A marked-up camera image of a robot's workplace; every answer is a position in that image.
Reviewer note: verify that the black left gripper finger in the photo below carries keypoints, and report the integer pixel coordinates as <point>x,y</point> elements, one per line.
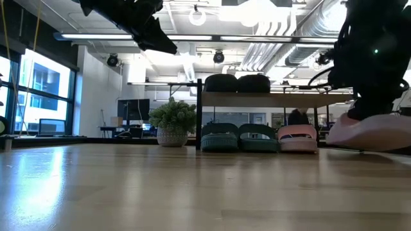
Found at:
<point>147,41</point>
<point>163,41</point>

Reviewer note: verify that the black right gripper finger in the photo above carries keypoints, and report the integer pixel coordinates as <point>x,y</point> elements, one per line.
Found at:
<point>363,109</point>
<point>384,106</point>

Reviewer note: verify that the green rubber slide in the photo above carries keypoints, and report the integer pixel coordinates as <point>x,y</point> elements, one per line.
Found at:
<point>258,144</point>
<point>219,143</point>

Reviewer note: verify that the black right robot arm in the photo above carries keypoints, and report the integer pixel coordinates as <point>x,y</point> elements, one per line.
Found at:
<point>379,19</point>

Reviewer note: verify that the long ceiling light bar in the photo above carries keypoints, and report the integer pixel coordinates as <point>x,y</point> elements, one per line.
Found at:
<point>199,37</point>

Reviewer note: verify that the white round ceiling lamp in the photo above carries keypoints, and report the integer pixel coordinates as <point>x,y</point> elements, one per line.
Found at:
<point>197,24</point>

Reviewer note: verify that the black ceiling spotlight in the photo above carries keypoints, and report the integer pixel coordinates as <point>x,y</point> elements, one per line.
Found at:
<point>112,60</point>
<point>218,57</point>

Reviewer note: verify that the person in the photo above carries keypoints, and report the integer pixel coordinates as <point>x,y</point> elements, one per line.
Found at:
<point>298,118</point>

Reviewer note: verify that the green plant in white pot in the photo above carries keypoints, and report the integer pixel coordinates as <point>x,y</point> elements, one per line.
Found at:
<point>173,122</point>

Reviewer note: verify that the large office window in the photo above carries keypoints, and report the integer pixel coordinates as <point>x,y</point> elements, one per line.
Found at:
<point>45,73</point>

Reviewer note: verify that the open laptop on desk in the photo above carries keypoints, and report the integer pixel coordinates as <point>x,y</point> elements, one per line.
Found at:
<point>51,127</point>

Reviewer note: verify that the silver ventilation duct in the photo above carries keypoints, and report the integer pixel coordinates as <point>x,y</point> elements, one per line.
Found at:
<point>314,25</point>

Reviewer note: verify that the wooden shelf with black frame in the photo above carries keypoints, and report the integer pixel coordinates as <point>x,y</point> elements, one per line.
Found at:
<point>289,100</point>

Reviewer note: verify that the black aluminium table frame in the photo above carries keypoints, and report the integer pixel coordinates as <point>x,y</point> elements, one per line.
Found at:
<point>96,141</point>

